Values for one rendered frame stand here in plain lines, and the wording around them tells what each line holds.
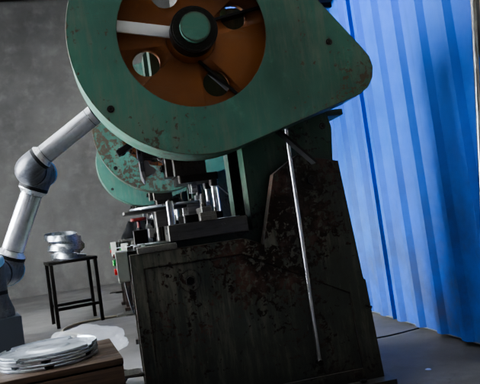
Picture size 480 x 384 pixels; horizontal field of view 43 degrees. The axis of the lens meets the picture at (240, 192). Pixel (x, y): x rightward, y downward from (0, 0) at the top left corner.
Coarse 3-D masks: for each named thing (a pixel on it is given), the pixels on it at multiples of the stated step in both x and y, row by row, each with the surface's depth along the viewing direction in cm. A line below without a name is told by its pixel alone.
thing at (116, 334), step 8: (72, 328) 353; (80, 328) 353; (88, 328) 352; (96, 328) 353; (104, 328) 357; (112, 328) 357; (120, 328) 363; (56, 336) 344; (72, 336) 341; (96, 336) 343; (104, 336) 346; (112, 336) 347; (120, 336) 360; (120, 344) 350
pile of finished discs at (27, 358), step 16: (64, 336) 199; (80, 336) 197; (16, 352) 185; (32, 352) 179; (48, 352) 177; (64, 352) 173; (80, 352) 176; (96, 352) 184; (0, 368) 176; (16, 368) 173; (32, 368) 170
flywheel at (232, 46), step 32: (128, 0) 206; (192, 0) 210; (224, 0) 212; (128, 32) 200; (160, 32) 202; (192, 32) 195; (224, 32) 212; (256, 32) 214; (128, 64) 204; (160, 64) 206; (192, 64) 208; (224, 64) 211; (256, 64) 213; (160, 96) 206; (192, 96) 208; (224, 96) 210
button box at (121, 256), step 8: (120, 256) 258; (120, 264) 258; (128, 264) 258; (120, 272) 257; (128, 272) 258; (120, 280) 257; (128, 280) 258; (128, 296) 264; (416, 328) 308; (384, 336) 298
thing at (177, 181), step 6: (192, 174) 236; (198, 174) 236; (204, 174) 237; (210, 174) 237; (216, 174) 238; (174, 180) 246; (180, 180) 235; (186, 180) 235; (192, 180) 236; (198, 180) 236; (204, 180) 237; (210, 180) 238; (216, 180) 239; (174, 186) 250; (180, 186) 251; (204, 186) 254; (210, 186) 238
